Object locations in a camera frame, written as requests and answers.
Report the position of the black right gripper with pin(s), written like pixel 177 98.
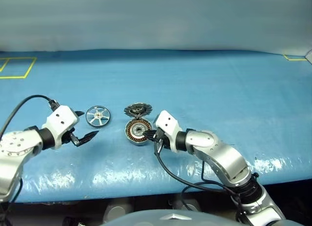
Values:
pixel 162 140

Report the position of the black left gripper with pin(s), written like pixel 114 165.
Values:
pixel 67 138

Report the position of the silver spoked rotor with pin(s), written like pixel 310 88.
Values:
pixel 98 115

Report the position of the round motor housing copper windings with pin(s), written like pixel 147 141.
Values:
pixel 131 131

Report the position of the round grey motor lid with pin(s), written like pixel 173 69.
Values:
pixel 144 111

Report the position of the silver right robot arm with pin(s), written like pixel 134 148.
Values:
pixel 226 155

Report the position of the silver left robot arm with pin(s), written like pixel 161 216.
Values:
pixel 14 143

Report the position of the blue plastic table cover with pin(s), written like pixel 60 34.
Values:
pixel 195 89

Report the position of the grey rounded object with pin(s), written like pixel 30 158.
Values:
pixel 187 206
pixel 117 211

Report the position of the grey robot torso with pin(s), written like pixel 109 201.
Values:
pixel 146 218

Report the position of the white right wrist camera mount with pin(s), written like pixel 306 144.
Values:
pixel 168 121

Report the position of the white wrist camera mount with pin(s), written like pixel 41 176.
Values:
pixel 61 116
pixel 168 121

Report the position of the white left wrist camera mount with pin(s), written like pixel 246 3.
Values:
pixel 61 116

